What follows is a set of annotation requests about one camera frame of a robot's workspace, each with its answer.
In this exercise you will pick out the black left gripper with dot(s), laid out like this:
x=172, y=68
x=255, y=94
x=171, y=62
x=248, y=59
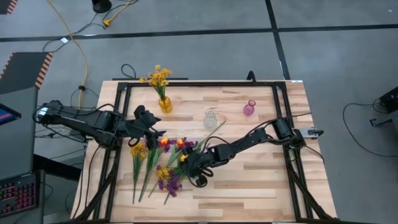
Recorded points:
x=141, y=123

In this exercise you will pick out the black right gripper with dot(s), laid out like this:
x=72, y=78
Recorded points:
x=202, y=163

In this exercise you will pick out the yellow artificial tulip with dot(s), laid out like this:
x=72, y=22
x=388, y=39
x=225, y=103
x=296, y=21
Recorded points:
x=183, y=158

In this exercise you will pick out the purple artificial flower bunch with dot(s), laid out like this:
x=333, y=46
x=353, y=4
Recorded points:
x=190, y=144
x=167, y=148
x=172, y=186

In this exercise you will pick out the amber glass vase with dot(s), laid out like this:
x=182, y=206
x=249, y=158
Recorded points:
x=165, y=105

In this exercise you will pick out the yellow artificial flower bunch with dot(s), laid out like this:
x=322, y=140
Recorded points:
x=163, y=173
x=138, y=151
x=158, y=79

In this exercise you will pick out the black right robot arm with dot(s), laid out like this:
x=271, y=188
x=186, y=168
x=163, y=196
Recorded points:
x=236, y=146

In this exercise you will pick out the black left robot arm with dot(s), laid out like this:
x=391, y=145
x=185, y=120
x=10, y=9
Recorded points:
x=77, y=119

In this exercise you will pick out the clear glass vase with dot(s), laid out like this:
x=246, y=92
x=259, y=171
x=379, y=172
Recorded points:
x=210, y=119

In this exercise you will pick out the pink glass vase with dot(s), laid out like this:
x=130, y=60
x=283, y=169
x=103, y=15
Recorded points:
x=248, y=109

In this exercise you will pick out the black round stand base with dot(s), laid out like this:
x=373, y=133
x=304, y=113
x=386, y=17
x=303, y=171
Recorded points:
x=101, y=5

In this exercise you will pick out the grey side desk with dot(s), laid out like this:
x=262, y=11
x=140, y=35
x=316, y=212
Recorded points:
x=18, y=149

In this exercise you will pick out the black orange hazard floor mat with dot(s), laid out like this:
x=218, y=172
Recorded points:
x=4, y=6
x=21, y=71

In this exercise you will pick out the laptop screen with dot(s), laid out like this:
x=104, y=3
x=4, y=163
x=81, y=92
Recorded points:
x=7, y=115

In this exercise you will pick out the red backlit keyboard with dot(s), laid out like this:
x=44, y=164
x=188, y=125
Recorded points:
x=18, y=194

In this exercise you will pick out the black equipment box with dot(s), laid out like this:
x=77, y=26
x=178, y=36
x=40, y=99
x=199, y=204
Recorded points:
x=390, y=99

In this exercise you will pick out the black metal rig frame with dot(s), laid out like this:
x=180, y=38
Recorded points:
x=217, y=83

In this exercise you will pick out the black clamp bracket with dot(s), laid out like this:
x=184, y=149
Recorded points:
x=251, y=77

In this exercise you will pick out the silver metal bracket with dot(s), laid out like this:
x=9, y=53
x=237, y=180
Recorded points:
x=312, y=132

